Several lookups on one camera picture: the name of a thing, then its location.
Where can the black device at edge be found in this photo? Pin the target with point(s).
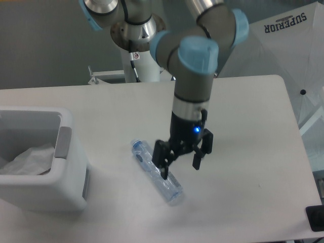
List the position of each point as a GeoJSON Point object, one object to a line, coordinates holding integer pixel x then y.
{"type": "Point", "coordinates": [315, 217]}

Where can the white green plastic wrapper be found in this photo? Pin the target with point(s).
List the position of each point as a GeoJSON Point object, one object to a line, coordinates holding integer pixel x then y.
{"type": "Point", "coordinates": [34, 161]}

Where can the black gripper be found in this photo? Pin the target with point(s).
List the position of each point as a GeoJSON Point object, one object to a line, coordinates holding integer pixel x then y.
{"type": "Point", "coordinates": [185, 136]}

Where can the white superior umbrella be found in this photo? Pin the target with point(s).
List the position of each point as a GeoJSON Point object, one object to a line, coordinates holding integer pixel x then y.
{"type": "Point", "coordinates": [289, 45]}

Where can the white grey trash can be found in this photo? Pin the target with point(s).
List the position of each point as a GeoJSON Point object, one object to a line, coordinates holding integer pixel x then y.
{"type": "Point", "coordinates": [64, 187]}

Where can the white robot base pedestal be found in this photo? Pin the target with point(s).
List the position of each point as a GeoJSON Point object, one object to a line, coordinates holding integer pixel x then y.
{"type": "Point", "coordinates": [137, 67]}

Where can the clear plastic water bottle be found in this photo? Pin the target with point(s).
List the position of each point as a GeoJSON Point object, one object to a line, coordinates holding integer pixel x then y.
{"type": "Point", "coordinates": [170, 189]}

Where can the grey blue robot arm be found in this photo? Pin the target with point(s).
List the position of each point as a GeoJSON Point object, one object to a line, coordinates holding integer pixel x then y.
{"type": "Point", "coordinates": [191, 57]}

